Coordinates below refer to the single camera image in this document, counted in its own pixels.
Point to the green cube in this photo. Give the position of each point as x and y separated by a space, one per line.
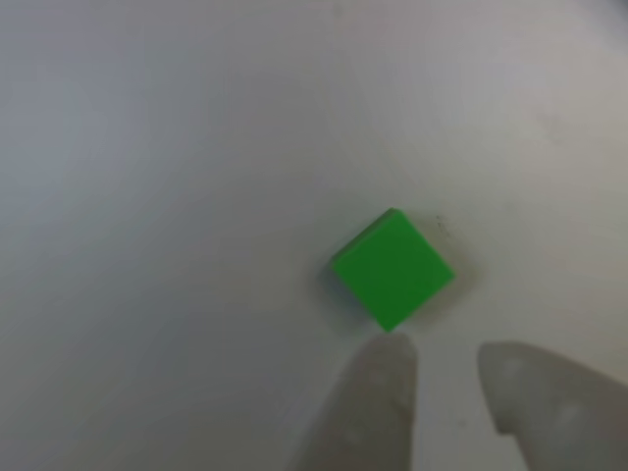
392 270

